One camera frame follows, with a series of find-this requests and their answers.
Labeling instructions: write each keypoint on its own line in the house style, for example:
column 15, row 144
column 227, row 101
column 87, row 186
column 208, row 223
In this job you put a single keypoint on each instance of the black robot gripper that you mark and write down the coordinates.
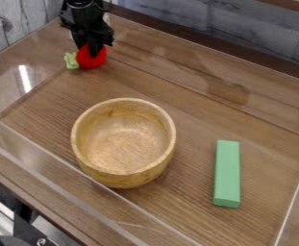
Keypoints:
column 81, row 16

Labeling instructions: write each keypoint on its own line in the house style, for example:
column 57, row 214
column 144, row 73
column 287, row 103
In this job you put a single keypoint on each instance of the black metal table bracket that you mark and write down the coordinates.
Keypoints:
column 28, row 234

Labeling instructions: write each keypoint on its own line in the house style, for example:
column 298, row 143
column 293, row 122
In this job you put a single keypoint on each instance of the red plush fruit green stem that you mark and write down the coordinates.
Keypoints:
column 81, row 60

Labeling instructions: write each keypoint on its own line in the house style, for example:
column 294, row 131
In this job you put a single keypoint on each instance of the green rectangular block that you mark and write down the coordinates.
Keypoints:
column 227, row 174

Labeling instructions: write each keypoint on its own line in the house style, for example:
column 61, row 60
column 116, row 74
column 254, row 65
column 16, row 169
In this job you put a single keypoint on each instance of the clear acrylic tray walls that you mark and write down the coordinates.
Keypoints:
column 219, row 98

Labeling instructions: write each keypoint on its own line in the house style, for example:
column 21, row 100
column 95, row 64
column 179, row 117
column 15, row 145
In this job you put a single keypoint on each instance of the wooden bowl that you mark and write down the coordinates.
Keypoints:
column 123, row 140

